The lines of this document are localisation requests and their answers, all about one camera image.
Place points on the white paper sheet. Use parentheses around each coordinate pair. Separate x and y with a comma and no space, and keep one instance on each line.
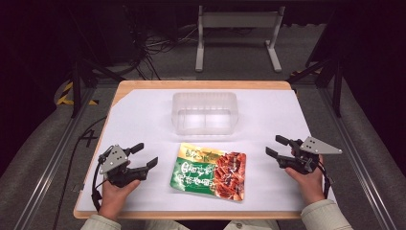
(153,111)

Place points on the aluminium rail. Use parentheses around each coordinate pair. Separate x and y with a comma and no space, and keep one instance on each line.
(357,166)
(51,166)

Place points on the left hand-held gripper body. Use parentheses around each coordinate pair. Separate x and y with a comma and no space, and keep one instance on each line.
(112,159)

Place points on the yellow and black hazard tape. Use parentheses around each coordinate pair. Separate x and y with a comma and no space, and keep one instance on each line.
(65,92)

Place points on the green and red snack packet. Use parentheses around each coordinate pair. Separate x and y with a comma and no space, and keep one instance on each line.
(204,172)

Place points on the black metal stand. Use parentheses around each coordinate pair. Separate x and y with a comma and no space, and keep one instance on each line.
(336,89)
(76,89)

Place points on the white metal stand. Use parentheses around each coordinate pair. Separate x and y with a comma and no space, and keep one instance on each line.
(239,19)

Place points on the clear plastic container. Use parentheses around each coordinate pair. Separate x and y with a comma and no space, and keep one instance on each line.
(205,111)

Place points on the person's right hand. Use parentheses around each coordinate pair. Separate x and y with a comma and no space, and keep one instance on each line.
(311,187)

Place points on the person's left hand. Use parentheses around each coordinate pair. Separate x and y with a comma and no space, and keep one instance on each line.
(113,198)

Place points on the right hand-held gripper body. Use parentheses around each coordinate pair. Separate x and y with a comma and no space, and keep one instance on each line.
(316,147)

